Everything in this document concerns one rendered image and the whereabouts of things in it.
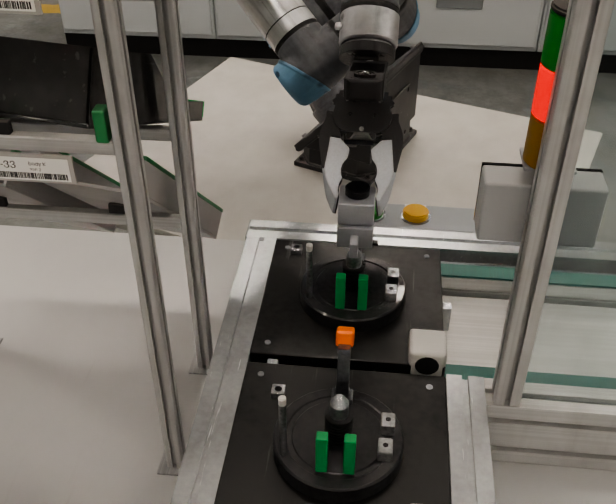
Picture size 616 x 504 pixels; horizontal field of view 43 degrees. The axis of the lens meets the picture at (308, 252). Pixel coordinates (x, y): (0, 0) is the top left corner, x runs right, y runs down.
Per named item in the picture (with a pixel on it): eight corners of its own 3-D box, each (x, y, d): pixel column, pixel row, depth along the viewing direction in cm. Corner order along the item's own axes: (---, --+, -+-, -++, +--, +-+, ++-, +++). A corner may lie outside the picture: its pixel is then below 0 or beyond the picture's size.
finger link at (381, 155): (400, 217, 101) (390, 147, 102) (402, 210, 95) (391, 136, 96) (376, 220, 102) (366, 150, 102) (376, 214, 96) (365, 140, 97)
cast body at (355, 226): (340, 218, 103) (341, 171, 98) (374, 220, 102) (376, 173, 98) (334, 257, 96) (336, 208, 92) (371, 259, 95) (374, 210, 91)
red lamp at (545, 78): (528, 101, 77) (536, 53, 74) (580, 103, 76) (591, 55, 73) (534, 125, 73) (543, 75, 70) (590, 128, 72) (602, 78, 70)
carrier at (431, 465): (247, 372, 98) (242, 294, 90) (444, 388, 96) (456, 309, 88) (207, 548, 78) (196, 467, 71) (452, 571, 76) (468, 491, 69)
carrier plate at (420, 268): (276, 249, 118) (276, 237, 117) (439, 260, 116) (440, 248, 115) (249, 364, 99) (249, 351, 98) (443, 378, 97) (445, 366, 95)
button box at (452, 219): (348, 230, 130) (349, 199, 127) (477, 238, 129) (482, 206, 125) (345, 256, 125) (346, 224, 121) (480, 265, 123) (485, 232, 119)
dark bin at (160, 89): (109, 107, 103) (113, 49, 101) (203, 120, 100) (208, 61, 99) (-33, 111, 76) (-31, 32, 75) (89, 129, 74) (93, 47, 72)
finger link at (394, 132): (407, 172, 97) (397, 103, 98) (408, 170, 96) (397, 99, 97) (369, 178, 98) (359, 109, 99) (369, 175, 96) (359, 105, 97)
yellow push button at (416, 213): (402, 212, 125) (403, 202, 124) (427, 214, 125) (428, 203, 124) (402, 227, 122) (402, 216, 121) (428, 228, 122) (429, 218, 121)
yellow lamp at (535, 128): (519, 146, 80) (528, 102, 77) (570, 149, 79) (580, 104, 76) (525, 172, 76) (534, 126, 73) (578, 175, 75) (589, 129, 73)
